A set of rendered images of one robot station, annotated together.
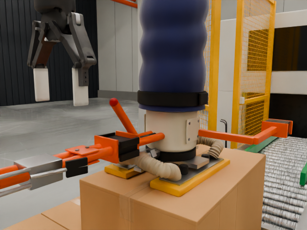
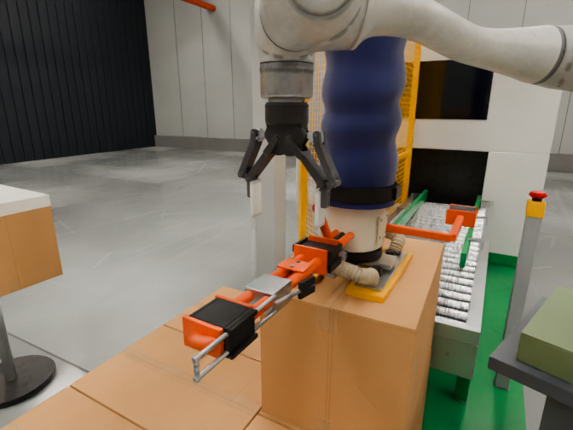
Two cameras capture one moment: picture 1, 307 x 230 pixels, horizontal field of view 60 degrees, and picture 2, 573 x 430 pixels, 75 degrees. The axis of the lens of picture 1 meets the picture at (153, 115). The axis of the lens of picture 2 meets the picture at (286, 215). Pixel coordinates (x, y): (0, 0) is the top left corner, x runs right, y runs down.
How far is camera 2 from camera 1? 0.35 m
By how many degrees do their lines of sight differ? 11
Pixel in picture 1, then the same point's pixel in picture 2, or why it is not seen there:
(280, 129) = (467, 218)
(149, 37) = (341, 124)
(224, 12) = not seen: hidden behind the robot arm
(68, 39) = (307, 157)
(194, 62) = (390, 153)
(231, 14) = not seen: hidden behind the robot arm
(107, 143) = (313, 253)
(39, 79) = (255, 193)
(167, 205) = (377, 314)
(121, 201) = (320, 311)
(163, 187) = (363, 294)
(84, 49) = (332, 171)
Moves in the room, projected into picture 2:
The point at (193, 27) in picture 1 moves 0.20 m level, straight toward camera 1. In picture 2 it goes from (392, 113) to (420, 114)
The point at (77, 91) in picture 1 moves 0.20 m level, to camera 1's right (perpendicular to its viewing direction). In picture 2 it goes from (319, 213) to (427, 209)
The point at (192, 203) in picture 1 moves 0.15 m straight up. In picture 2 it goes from (400, 310) to (405, 251)
